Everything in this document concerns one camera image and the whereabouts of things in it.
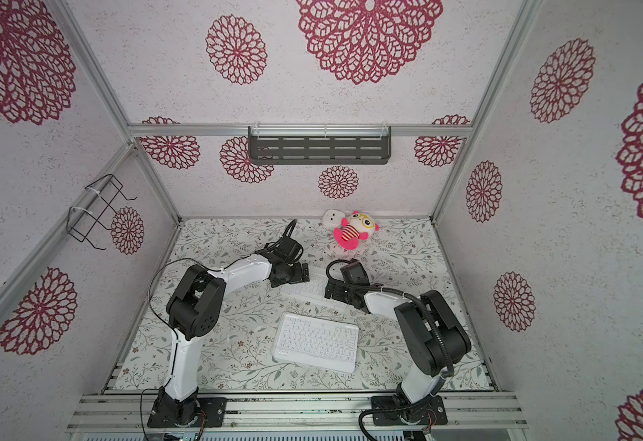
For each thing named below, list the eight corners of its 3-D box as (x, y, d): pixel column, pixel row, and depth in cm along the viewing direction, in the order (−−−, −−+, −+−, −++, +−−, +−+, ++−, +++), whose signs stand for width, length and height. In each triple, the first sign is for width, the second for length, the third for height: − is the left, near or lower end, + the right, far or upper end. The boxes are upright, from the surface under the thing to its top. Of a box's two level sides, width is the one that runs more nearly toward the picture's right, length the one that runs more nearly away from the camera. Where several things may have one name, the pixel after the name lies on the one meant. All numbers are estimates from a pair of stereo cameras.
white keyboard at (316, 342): (271, 360, 85) (270, 357, 82) (283, 315, 94) (282, 310, 92) (354, 374, 82) (355, 371, 80) (357, 326, 92) (358, 321, 89)
